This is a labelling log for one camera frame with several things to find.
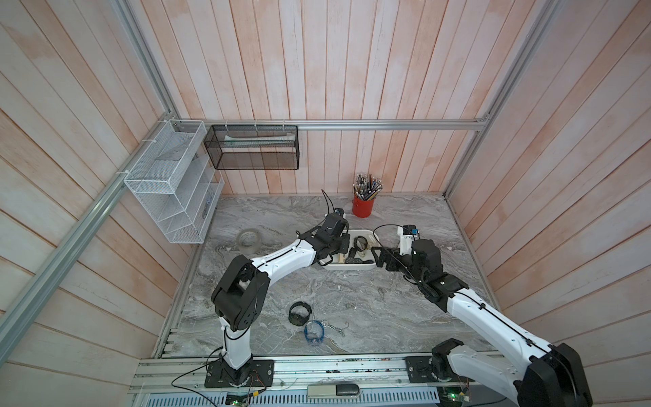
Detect black square smartwatch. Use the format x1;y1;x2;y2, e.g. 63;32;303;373
354;236;369;252

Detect white wire mesh shelf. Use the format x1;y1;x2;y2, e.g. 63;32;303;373
125;120;224;244

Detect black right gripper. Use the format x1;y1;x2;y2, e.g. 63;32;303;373
372;245;427;288

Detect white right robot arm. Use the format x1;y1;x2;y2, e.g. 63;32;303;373
371;239;593;406

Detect blue transparent watch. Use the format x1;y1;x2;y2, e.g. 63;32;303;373
303;321;325;346

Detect red pen cup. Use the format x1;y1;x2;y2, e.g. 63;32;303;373
352;195;375;218

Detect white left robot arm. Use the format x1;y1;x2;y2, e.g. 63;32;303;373
204;232;350;388

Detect black strap watch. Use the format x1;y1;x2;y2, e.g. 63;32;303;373
345;247;359;264

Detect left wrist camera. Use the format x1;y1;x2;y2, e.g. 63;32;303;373
322;208;349;237

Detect white storage box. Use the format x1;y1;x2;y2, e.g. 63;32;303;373
324;229;380;271

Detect grey remote device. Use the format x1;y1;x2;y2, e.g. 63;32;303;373
307;383;361;400

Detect clear tape roll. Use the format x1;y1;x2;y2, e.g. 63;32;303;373
236;229;262;256

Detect black mesh basket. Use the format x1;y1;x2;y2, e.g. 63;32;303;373
203;124;300;171

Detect pens in cup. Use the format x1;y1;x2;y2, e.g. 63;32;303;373
354;173;383;201

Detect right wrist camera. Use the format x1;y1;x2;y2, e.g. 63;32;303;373
398;225;419;255

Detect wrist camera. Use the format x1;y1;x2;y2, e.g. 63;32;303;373
322;208;349;237
398;225;419;255

